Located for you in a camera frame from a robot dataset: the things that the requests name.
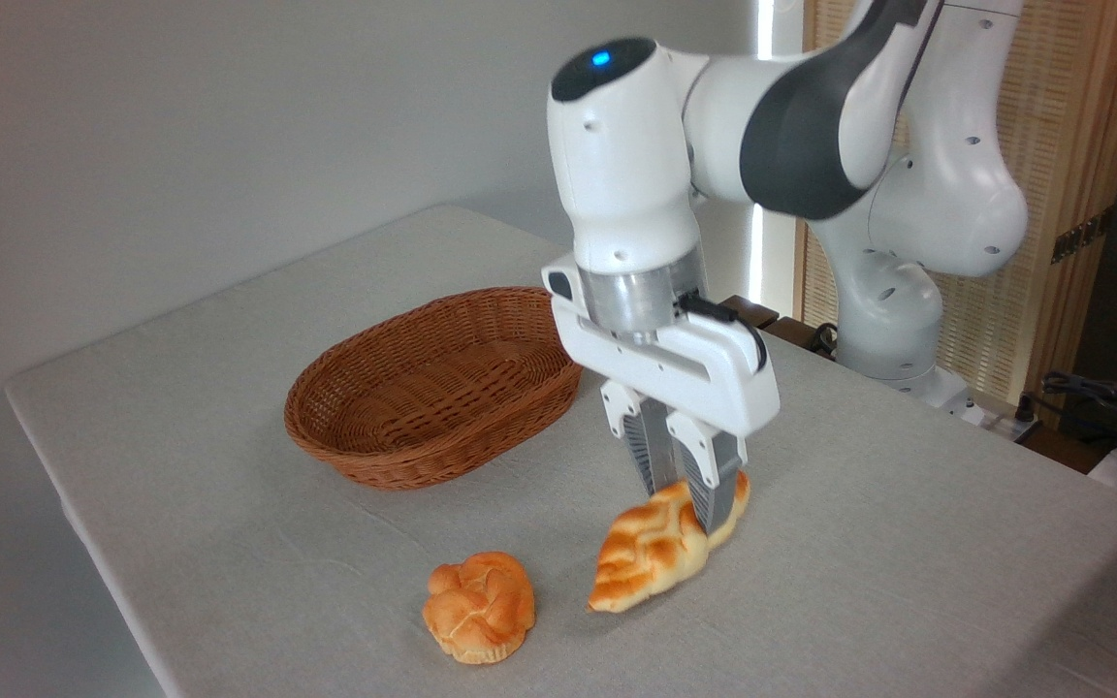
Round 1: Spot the grey linen tablecloth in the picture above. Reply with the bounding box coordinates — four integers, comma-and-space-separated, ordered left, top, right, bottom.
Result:
4, 204, 1117, 698

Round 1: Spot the long braided bread loaf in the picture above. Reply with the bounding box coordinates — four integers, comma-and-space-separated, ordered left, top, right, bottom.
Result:
588, 472, 751, 614

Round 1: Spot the metal screen hinge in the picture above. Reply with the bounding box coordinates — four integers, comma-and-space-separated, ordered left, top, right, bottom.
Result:
1051, 206, 1115, 265

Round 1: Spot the black cable bundle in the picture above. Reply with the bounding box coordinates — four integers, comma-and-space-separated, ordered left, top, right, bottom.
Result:
1041, 370, 1117, 449

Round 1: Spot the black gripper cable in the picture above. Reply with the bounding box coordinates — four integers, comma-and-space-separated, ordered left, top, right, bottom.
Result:
680, 294, 769, 374

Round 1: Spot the dark wooden side table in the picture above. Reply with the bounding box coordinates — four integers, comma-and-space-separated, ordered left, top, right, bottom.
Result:
721, 296, 841, 360

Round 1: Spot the round knotted bread roll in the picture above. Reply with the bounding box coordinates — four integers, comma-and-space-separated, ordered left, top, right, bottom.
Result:
422, 552, 537, 666

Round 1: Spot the brown oval wicker basket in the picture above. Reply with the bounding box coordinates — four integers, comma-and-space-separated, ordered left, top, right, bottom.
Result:
284, 286, 584, 491

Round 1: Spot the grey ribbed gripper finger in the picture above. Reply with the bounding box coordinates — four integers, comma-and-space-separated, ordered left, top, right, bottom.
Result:
600, 380, 681, 497
665, 411, 749, 536

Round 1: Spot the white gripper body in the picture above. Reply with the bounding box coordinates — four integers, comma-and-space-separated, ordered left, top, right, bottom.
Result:
541, 254, 781, 439

